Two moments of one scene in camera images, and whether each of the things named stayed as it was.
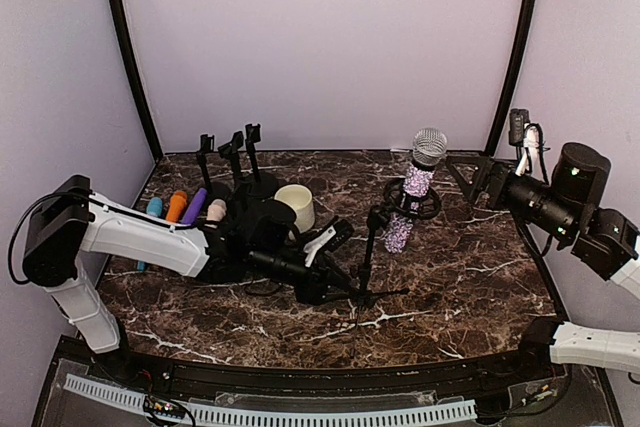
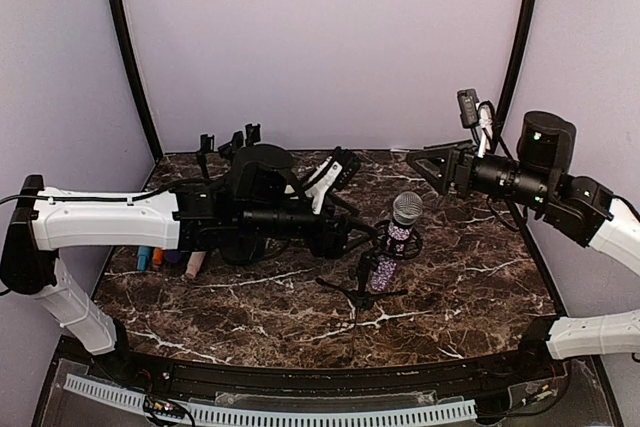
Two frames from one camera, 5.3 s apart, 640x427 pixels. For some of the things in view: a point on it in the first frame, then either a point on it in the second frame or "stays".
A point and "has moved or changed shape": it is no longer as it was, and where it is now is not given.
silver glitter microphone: (429, 147) has moved or changed shape
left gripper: (314, 288) to (333, 246)
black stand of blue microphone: (206, 148) stays
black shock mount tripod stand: (408, 196) to (394, 238)
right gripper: (494, 166) to (459, 161)
